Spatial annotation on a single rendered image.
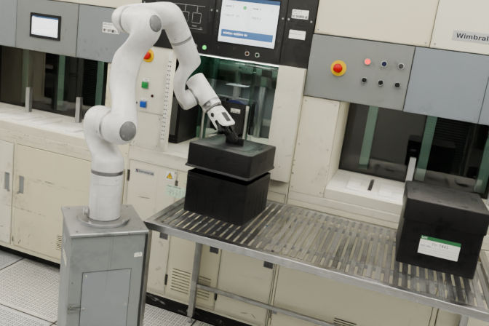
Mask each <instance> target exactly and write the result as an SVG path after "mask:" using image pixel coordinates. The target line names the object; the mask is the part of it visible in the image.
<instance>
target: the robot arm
mask: <svg viewBox="0 0 489 326"><path fill-rule="evenodd" d="M111 21H112V23H113V25H114V27H115V28H116V29H117V30H118V31H120V32H122V33H128V34H130V36H129V38H128V39H127V40H126V42H125V43H123V45H121V46H120V48H118V50H117V51H116V53H115V55H114V57H113V60H112V64H111V70H110V74H109V79H108V85H109V89H110V93H111V108H109V107H107V106H94V107H91V108H90V109H89V110H88V111H87V112H86V114H85V116H84V121H83V131H84V137H85V140H86V142H87V145H88V148H89V150H90V154H91V158H92V162H91V173H90V192H89V204H88V207H87V208H85V207H84V208H83V210H82V211H81V212H80V213H79V214H78V220H79V221H80V222H81V223H83V224H84V225H87V226H91V227H96V228H113V227H118V226H122V225H124V224H126V223H127V222H128V221H129V219H130V216H129V214H128V213H127V212H125V211H123V210H121V205H122V188H123V179H124V157H123V156H122V153H121V151H120V150H119V148H118V146H117V145H125V144H128V143H130V142H131V141H132V140H133V139H134V138H135V136H136V134H137V131H138V111H137V105H136V98H135V88H136V82H137V78H138V73H139V70H140V65H141V63H142V61H143V58H144V57H145V55H146V53H147V52H148V51H149V50H150V48H152V47H153V46H154V44H155V43H156V42H157V40H158V39H159V37H160V34H161V32H162V29H164V30H165V32H166V34H167V37H168V39H169V40H170V43H171V45H172V48H173V50H174V52H175V55H176V57H177V59H178V62H179V66H178V69H177V71H176V72H175V75H174V78H173V90H174V93H175V96H176V98H177V100H178V102H179V104H180V106H181V108H183V109H185V110H188V109H190V108H192V107H194V106H196V105H198V104H199V105H200V106H201V107H202V109H203V111H204V112H205V113H207V114H208V116H209V118H210V119H211V121H212V123H213V124H214V126H215V128H216V129H217V130H218V131H220V132H223V133H224V135H225V136H226V137H227V138H228V140H229V141H230V143H231V144H234V143H235V142H237V139H236V138H238V136H237V135H236V133H235V131H234V126H233V124H235V122H234V120H233V119H232V118H231V116H230V115H229V113H228V112H227V111H226V109H225V108H224V107H223V106H222V104H221V101H220V99H219V98H218V96H217V95H216V94H215V92H214V90H213V89H212V87H211V86H210V84H209V82H208V81H207V80H206V78H205V77H204V75H203V73H198V74H195V75H194V76H192V77H191V78H190V79H189V80H188V81H187V79H188V77H189V76H190V75H191V74H192V73H193V72H194V71H195V70H196V69H197V68H198V67H199V65H200V63H201V60H200V56H199V53H198V51H197V48H196V45H195V43H194V40H193V38H192V35H191V32H190V30H189V28H188V25H187V22H186V19H185V18H184V15H183V13H182V11H181V10H180V8H179V7H178V6H177V5H176V4H173V3H171V2H155V3H140V4H127V5H123V6H120V7H118V8H117V9H115V10H114V12H113V14H112V17H111ZM186 81H187V82H186ZM186 84H187V86H188V88H189V89H188V90H185V85H186Z"/></svg>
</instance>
